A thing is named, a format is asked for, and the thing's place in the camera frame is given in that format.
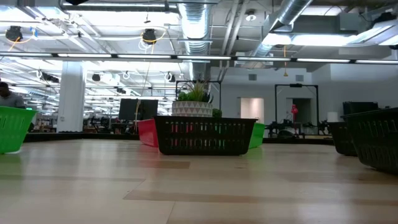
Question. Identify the green plastic basket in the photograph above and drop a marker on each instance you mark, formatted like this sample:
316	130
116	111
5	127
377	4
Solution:
257	135
12	130

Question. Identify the white patterned planter pot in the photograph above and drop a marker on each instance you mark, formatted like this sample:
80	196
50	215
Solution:
192	109

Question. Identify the small green bush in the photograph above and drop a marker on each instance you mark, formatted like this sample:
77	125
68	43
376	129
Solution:
217	113

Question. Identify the green spiky plant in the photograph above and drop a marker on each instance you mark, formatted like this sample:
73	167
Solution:
196	93

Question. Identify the potted green plant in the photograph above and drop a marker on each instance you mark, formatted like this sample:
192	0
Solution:
220	93

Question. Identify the black plastic basket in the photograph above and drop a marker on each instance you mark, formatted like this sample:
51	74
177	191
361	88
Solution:
203	149
376	140
342	138

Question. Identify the red plastic basket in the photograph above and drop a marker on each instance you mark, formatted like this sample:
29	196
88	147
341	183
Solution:
148	132

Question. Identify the long ceiling light strip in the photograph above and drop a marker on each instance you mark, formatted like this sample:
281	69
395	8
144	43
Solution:
199	57

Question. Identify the black monitor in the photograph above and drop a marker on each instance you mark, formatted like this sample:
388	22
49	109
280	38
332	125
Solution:
130	109

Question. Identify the red hanging object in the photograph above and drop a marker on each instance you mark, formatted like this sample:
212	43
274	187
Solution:
294	110

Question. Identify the white square column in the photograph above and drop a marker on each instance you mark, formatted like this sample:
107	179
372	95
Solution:
71	99

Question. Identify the person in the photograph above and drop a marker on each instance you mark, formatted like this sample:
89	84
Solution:
11	100

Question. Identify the black metal frame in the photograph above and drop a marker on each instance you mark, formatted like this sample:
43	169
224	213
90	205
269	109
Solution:
275	105

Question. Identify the silver ribbed air duct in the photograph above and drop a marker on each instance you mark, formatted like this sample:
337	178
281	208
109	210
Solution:
195	28

